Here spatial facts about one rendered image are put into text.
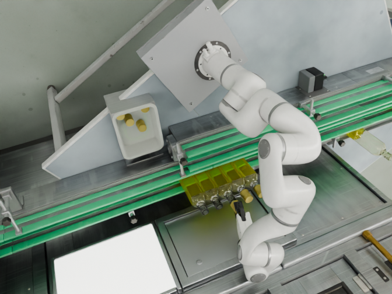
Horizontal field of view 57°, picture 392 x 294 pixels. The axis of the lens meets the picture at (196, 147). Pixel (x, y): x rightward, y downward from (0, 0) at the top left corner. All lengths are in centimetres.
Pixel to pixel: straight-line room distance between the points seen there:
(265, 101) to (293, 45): 64
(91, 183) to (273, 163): 83
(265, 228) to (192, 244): 46
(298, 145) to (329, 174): 82
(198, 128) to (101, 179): 45
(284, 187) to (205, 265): 57
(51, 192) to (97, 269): 36
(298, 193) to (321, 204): 68
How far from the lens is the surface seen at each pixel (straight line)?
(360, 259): 149
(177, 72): 138
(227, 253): 141
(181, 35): 134
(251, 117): 109
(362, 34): 192
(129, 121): 142
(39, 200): 155
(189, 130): 151
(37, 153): 219
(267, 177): 95
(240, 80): 119
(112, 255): 149
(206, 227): 149
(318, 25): 172
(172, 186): 154
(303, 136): 101
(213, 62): 134
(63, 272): 152
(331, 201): 166
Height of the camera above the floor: 200
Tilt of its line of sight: 48 degrees down
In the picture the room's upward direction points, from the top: 146 degrees clockwise
